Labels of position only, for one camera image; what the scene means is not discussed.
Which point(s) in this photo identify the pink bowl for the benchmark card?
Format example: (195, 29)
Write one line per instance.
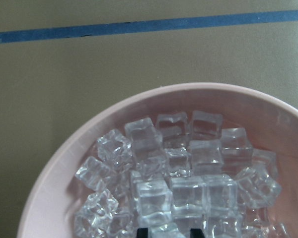
(270, 124)

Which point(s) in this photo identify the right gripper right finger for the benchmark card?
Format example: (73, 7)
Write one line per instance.
(196, 233)

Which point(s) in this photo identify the pile of ice cubes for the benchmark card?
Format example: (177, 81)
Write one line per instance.
(180, 168)

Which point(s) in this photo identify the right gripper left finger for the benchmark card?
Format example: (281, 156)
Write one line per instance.
(142, 233)

